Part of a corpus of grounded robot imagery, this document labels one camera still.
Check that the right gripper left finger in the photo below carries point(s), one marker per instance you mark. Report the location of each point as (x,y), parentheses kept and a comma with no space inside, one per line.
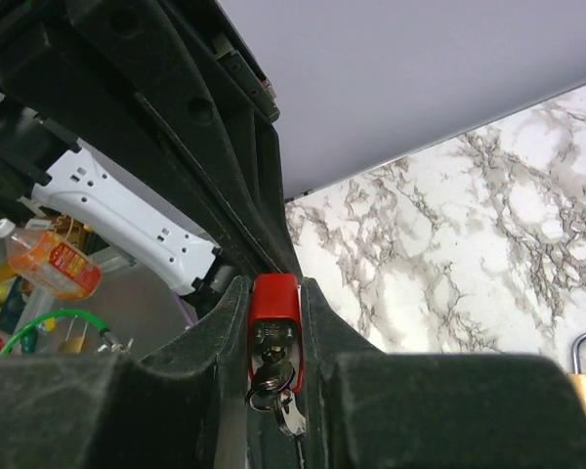
(181,407)

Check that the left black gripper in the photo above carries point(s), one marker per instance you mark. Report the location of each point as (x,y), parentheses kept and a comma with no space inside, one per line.
(211,151)

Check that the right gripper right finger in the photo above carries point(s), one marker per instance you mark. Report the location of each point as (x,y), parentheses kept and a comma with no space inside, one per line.
(369,409)

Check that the red cable padlock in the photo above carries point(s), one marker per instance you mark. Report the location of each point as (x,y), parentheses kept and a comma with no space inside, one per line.
(274,319)

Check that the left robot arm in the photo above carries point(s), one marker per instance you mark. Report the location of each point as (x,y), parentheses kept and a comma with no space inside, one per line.
(43,161)

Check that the orange snack packet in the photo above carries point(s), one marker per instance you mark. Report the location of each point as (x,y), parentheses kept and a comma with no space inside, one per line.
(47,260)

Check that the green cable lock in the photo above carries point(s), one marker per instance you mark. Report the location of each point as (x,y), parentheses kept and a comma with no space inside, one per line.
(70,331)

